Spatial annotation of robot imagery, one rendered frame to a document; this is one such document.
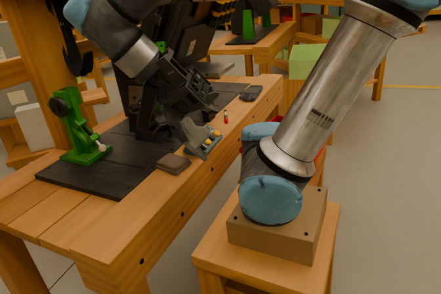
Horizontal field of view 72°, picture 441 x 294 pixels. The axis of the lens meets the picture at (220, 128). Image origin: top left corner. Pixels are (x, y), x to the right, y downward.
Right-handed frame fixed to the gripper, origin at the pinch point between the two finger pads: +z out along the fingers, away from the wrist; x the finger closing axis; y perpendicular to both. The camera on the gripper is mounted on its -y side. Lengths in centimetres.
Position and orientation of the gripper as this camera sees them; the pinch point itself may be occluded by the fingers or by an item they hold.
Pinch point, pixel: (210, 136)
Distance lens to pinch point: 66.1
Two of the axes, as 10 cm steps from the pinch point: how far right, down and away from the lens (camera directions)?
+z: 6.4, 6.2, 4.5
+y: 7.5, -4.0, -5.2
